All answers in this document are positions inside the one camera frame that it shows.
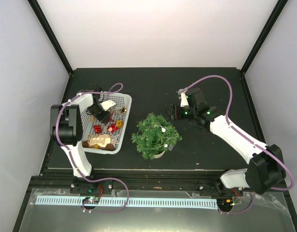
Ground brown pine cone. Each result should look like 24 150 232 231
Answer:
105 143 115 151
82 141 90 148

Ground black frame post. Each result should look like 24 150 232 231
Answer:
28 0 73 74
241 0 288 75

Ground gold gift ornament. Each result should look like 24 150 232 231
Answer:
115 120 124 128

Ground brown pine cone front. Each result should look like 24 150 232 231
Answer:
105 143 115 151

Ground purple cable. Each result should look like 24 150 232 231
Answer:
55 83 129 214
185 74 296 215

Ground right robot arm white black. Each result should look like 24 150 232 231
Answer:
167 87 286 195

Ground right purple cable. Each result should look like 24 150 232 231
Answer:
185 74 296 215

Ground small green christmas tree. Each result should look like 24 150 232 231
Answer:
131 112 183 160

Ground black frame post right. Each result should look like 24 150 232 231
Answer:
241 0 288 75

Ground silver star ornament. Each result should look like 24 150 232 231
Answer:
110 132 120 146

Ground clear battery box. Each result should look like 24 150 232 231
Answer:
168 145 174 151

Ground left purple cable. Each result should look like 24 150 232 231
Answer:
55 83 129 214

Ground white tree pot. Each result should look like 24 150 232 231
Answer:
153 151 166 159

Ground burlap bow ornament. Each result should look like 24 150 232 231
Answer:
89 116 96 122

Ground black frame post left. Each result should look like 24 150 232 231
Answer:
28 0 73 74

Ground red gift box ornament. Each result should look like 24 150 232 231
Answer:
93 125 102 134

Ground santa claus ornament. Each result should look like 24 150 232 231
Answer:
107 124 120 133

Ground light blue slotted cable duct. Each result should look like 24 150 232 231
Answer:
35 196 218 210

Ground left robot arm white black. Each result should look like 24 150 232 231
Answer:
50 87 113 193

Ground fairy light string white bulbs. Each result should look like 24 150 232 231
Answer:
136 122 178 152

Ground white plastic perforated basket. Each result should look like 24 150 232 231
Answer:
81 92 132 155

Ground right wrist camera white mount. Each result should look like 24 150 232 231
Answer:
177 88 189 107

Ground wooden tree slice ornament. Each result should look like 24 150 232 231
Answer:
87 134 111 148

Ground red star ornament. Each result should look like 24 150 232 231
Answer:
108 113 114 123

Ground brown pine cone back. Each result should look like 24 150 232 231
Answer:
82 141 90 148

